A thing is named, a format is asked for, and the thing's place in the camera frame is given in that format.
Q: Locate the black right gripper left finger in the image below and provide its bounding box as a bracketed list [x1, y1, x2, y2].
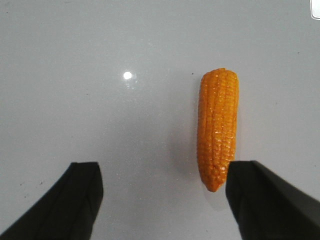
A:
[0, 162, 104, 240]

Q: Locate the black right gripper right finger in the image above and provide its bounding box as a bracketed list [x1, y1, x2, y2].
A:
[225, 160, 320, 240]

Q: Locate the orange plastic corn cob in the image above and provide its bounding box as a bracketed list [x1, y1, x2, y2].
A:
[196, 68, 239, 192]

